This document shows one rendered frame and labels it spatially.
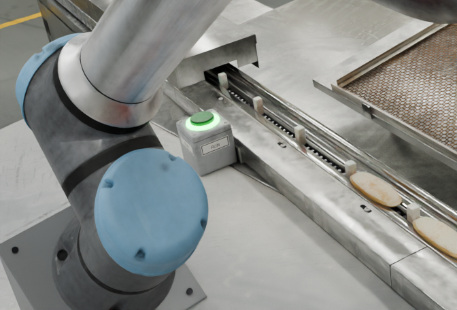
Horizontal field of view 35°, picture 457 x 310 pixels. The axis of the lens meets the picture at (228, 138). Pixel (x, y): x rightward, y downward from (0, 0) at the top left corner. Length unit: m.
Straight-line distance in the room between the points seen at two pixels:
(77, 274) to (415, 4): 0.52
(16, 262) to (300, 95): 0.68
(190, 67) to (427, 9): 0.92
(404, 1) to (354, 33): 1.14
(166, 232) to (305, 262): 0.31
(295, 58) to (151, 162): 0.86
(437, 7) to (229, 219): 0.64
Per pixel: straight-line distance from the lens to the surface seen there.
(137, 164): 0.74
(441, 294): 0.87
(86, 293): 0.87
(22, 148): 1.44
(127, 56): 0.68
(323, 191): 1.04
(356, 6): 1.80
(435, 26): 1.36
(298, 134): 1.19
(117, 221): 0.72
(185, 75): 1.40
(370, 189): 1.05
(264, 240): 1.04
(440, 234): 0.96
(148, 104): 0.75
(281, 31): 1.70
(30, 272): 0.93
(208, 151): 1.18
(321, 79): 1.30
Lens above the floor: 1.45
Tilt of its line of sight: 29 degrees down
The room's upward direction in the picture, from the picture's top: 10 degrees counter-clockwise
